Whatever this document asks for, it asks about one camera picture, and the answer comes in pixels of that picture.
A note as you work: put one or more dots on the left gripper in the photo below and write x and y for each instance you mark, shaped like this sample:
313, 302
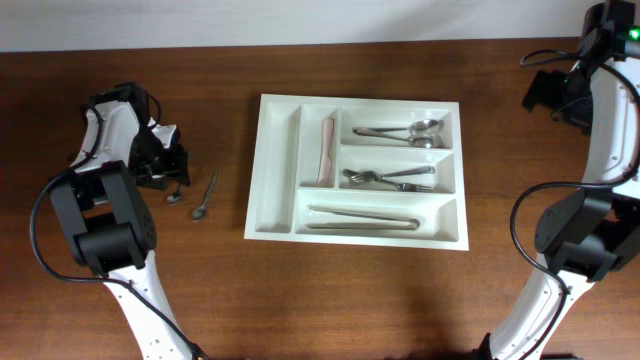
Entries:
176, 163

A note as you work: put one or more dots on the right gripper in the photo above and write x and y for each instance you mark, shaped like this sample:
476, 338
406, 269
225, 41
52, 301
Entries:
543, 90

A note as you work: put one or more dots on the steel tablespoon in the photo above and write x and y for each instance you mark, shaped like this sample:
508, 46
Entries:
419, 142
418, 128

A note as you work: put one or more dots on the pink plastic knife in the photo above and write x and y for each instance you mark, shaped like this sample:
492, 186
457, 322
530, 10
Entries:
325, 159

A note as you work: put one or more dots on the white plastic cutlery tray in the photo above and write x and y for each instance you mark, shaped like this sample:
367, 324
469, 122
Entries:
286, 164

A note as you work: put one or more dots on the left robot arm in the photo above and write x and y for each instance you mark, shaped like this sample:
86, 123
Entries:
105, 220

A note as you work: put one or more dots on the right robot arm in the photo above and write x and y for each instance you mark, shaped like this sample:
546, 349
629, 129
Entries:
595, 229

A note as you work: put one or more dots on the steel fork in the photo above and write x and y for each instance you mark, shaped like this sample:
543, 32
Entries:
395, 173
401, 186

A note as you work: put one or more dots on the small teaspoon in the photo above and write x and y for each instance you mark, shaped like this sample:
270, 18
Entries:
200, 212
175, 197

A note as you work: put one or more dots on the long metal tongs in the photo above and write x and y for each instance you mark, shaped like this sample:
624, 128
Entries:
363, 221

